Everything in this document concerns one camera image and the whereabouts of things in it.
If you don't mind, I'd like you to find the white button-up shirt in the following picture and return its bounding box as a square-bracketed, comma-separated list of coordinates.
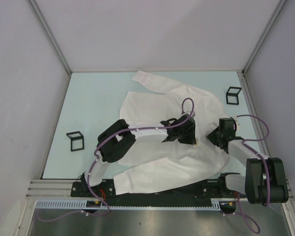
[114, 71, 230, 188]

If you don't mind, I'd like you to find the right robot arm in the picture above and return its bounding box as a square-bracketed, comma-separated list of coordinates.
[206, 118, 289, 206]

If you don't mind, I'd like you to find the black display box right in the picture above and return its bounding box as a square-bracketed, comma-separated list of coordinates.
[226, 87, 242, 105]

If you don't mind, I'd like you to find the black display box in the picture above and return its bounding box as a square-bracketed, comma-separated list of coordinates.
[226, 87, 242, 105]
[66, 131, 85, 152]

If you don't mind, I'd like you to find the black display box left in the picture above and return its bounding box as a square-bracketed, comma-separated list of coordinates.
[66, 131, 85, 152]

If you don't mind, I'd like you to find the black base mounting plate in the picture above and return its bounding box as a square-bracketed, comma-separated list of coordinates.
[71, 176, 236, 199]

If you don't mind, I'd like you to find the white slotted cable duct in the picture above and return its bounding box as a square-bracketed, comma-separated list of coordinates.
[35, 199, 221, 211]

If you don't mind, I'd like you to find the aluminium frame rail right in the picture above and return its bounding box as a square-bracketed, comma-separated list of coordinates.
[241, 0, 289, 76]

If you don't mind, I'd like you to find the aluminium frame rail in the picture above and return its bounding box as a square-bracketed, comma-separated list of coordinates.
[26, 0, 72, 74]
[241, 0, 289, 76]

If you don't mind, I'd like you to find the aluminium frame rail left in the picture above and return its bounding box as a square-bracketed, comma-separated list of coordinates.
[26, 0, 72, 74]

